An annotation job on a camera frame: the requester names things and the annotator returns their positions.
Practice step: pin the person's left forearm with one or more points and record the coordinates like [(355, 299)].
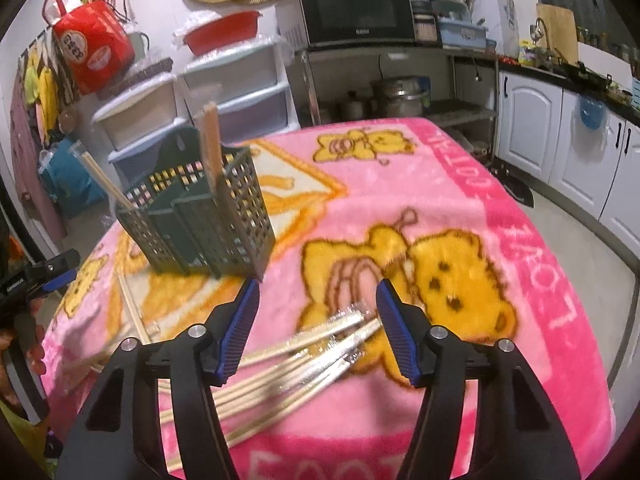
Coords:
[(20, 420)]

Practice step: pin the metal kitchen rack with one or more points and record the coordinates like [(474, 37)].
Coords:
[(465, 110)]

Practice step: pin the pile of chopsticks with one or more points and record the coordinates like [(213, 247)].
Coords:
[(300, 365)]

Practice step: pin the black kitchen countertop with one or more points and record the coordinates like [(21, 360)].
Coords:
[(565, 77)]

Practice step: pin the red plastic basin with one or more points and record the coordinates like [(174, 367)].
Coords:
[(220, 35)]

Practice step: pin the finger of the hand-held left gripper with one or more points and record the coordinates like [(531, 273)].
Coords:
[(57, 261), (59, 282)]

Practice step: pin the plastic drawer unit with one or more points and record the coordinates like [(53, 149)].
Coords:
[(140, 110), (240, 75)]

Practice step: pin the blue dish box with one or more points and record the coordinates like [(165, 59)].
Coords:
[(460, 30)]

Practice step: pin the red fabric bag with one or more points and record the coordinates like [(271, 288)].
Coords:
[(95, 45)]

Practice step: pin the white kitchen cabinets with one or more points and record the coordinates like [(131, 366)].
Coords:
[(530, 125)]

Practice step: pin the pink printed blanket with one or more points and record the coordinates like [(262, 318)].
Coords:
[(350, 220)]

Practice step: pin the teal bag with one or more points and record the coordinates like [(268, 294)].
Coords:
[(70, 180)]

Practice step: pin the black microwave oven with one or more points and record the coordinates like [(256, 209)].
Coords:
[(355, 10)]

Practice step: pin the row of jars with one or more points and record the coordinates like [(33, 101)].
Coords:
[(605, 42)]

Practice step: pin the person's left hand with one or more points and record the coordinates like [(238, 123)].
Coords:
[(36, 357)]

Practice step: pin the large steel pot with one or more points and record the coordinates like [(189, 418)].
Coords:
[(400, 95)]

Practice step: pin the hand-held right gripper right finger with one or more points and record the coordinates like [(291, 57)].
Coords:
[(397, 340)]

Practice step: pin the wooden chopstick pair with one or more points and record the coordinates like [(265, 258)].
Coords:
[(134, 310), (102, 177), (212, 145)]

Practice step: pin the pink hanging cloth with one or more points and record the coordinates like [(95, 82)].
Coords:
[(30, 170)]

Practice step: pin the metal faucet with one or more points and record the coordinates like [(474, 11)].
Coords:
[(540, 35)]

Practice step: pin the brown wicker basket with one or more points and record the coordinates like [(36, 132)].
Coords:
[(147, 70)]

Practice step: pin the dark shoes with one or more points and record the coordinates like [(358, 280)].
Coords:
[(515, 187)]

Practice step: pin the blue hanging bag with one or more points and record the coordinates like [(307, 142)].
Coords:
[(592, 112)]

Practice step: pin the green plastic utensil basket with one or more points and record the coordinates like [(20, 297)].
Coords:
[(200, 230)]

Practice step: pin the yellow hanging cloths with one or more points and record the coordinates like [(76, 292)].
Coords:
[(45, 90)]

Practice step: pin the wooden cutting board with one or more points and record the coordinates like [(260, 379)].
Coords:
[(560, 25)]

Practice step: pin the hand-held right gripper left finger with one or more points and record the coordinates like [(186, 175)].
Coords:
[(240, 330)]

